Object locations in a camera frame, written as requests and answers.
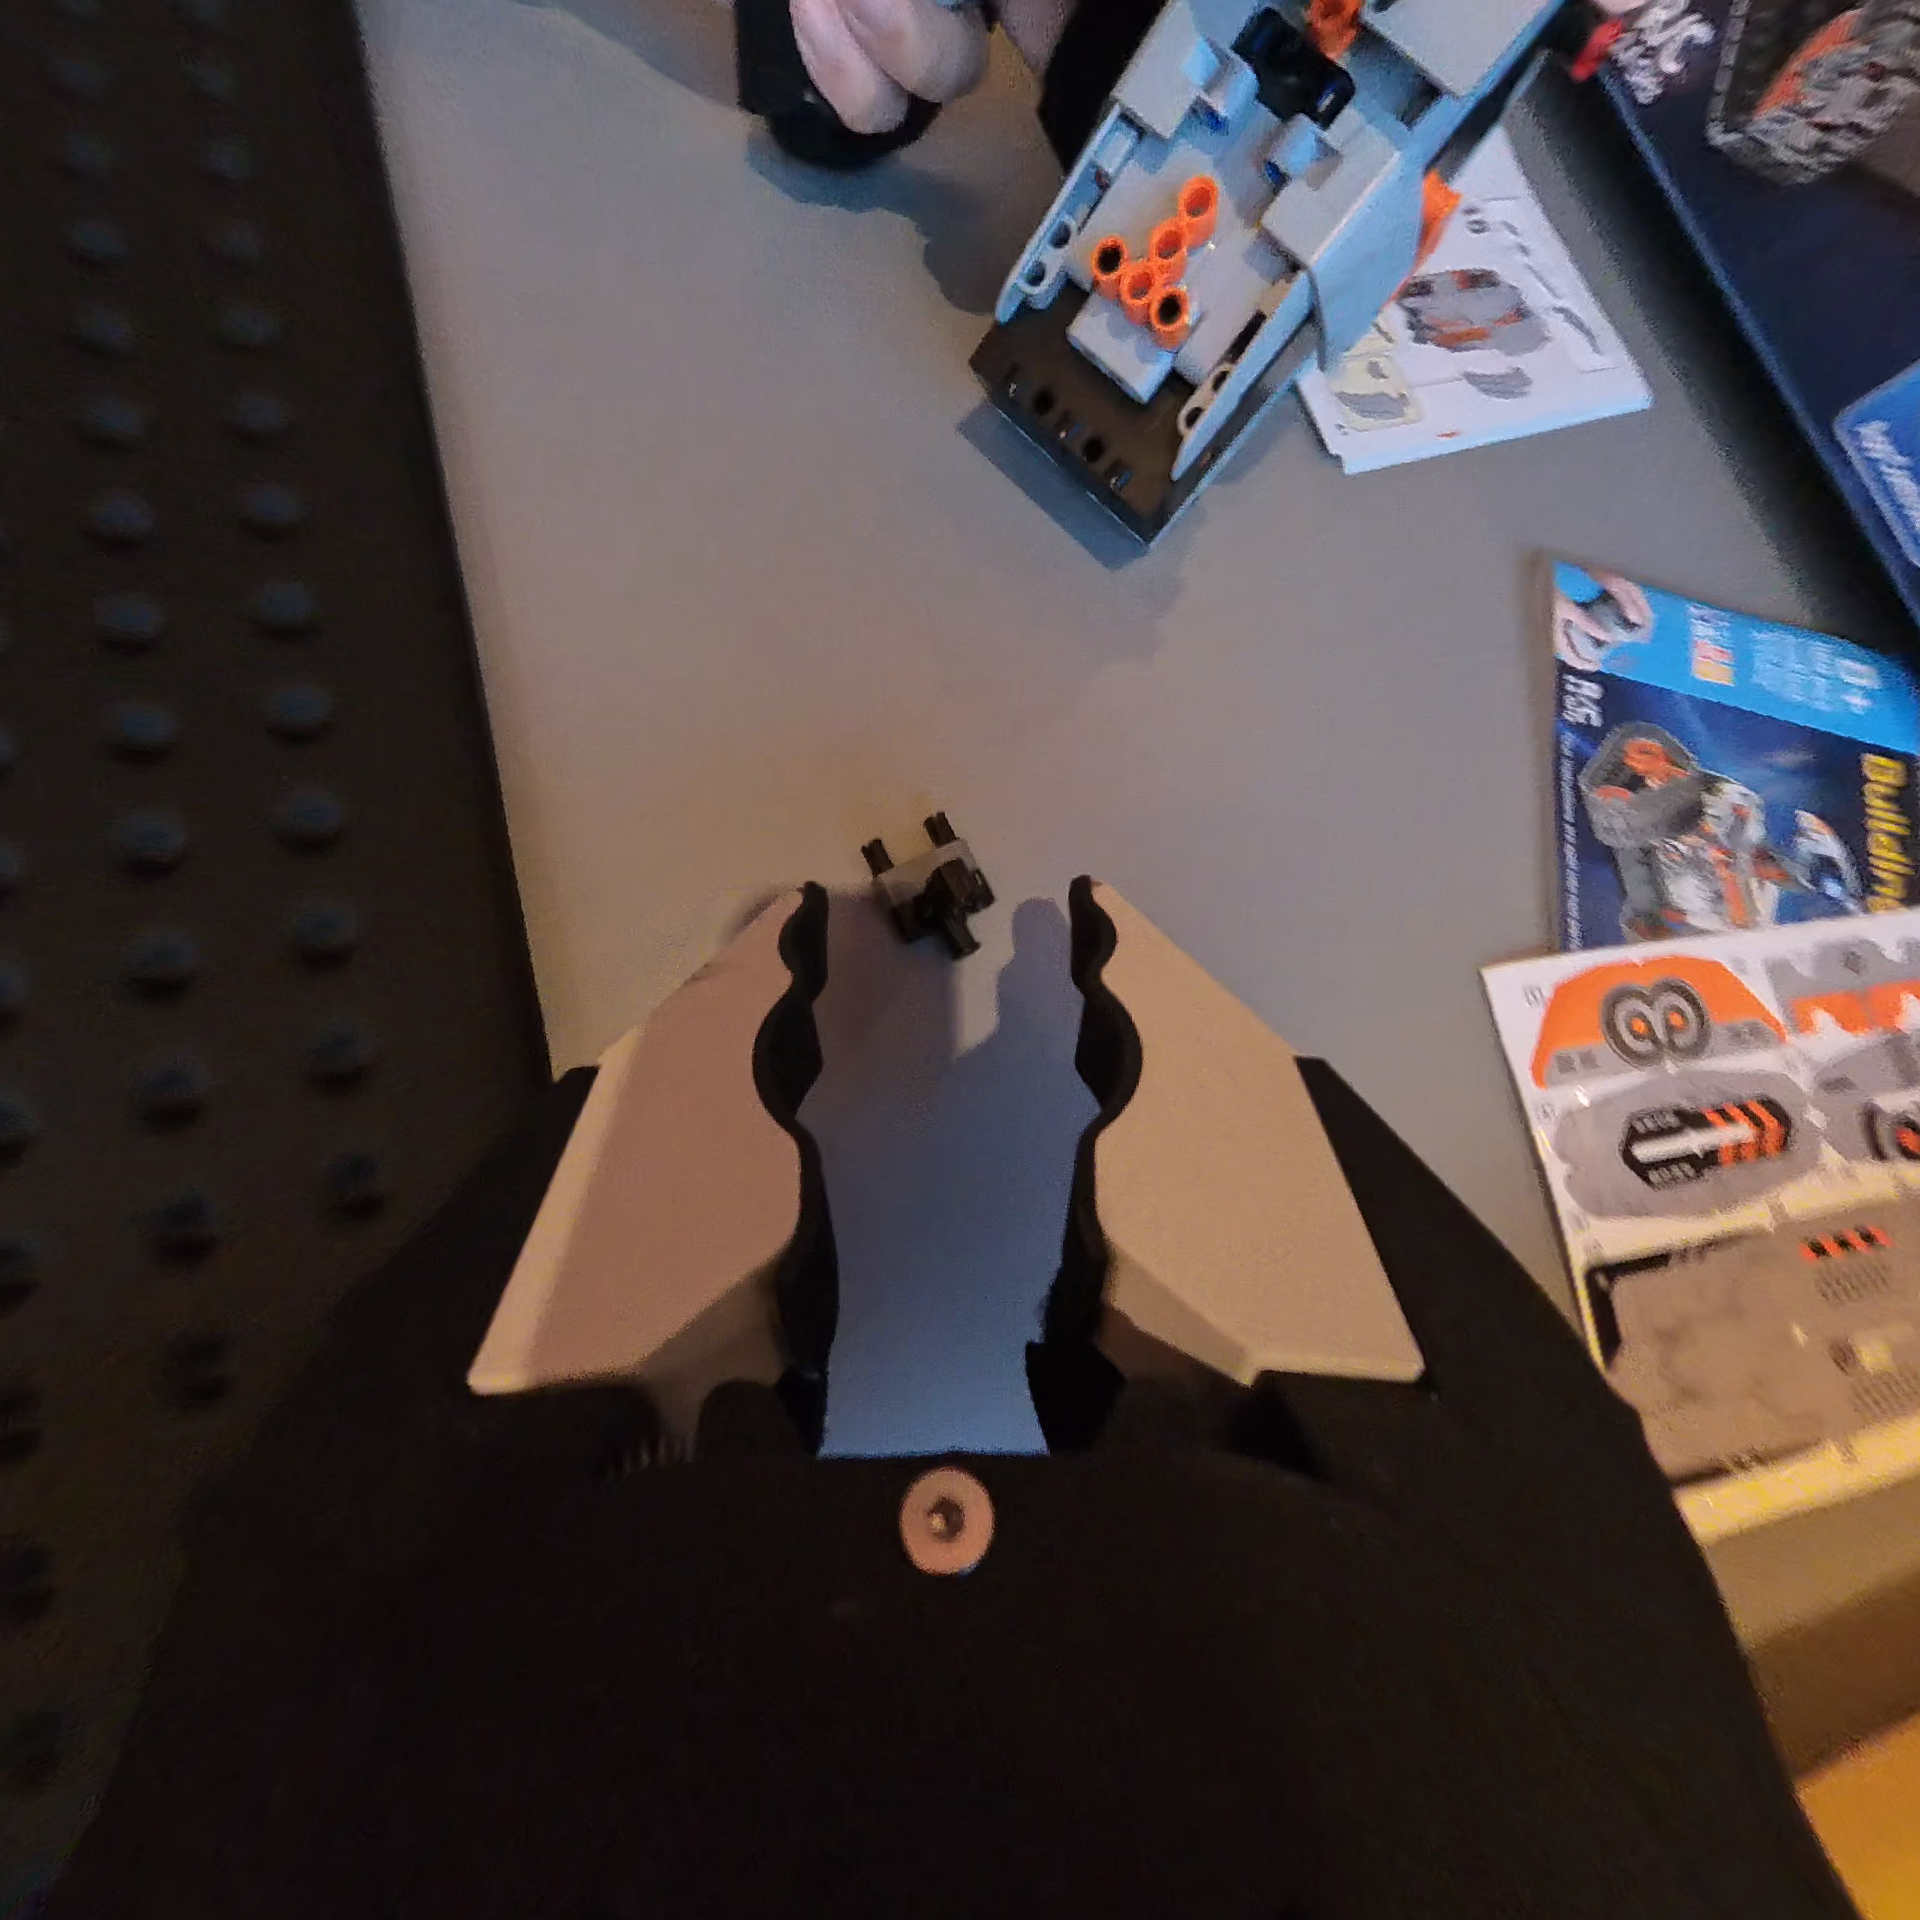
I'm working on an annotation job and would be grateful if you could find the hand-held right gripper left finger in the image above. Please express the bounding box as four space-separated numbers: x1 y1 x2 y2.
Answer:
466 882 840 1454

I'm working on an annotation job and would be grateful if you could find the person's left hand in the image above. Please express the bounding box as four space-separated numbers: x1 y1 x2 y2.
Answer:
786 0 1082 138

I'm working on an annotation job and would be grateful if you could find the open white assembly manual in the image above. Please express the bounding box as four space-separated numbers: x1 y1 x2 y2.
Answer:
1297 127 1652 475

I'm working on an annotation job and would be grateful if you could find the grey building block robot model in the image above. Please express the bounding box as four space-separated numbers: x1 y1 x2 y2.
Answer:
967 0 1562 547

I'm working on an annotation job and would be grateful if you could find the yellow plastic bin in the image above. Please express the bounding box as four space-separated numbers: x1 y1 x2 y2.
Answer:
1792 1724 1920 1920

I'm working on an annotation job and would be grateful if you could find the robot sticker sheet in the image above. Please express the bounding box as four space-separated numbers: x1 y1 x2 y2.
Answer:
1482 906 1920 1532

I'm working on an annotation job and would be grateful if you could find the dark studded edge strip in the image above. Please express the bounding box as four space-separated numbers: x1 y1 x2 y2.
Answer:
0 0 550 1920

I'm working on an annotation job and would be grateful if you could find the blue robot kit box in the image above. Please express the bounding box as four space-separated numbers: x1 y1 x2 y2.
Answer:
1567 0 1920 619

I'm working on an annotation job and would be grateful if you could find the grey desk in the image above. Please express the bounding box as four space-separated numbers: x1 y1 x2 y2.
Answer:
353 0 1920 1743

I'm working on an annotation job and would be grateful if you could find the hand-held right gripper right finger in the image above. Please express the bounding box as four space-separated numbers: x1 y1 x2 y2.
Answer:
1033 874 1426 1454

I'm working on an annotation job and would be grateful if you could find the blue instruction booklet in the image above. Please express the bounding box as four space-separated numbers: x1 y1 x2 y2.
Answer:
1549 559 1920 955

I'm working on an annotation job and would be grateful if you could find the small black connector piece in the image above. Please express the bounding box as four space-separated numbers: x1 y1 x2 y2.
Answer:
858 811 997 960

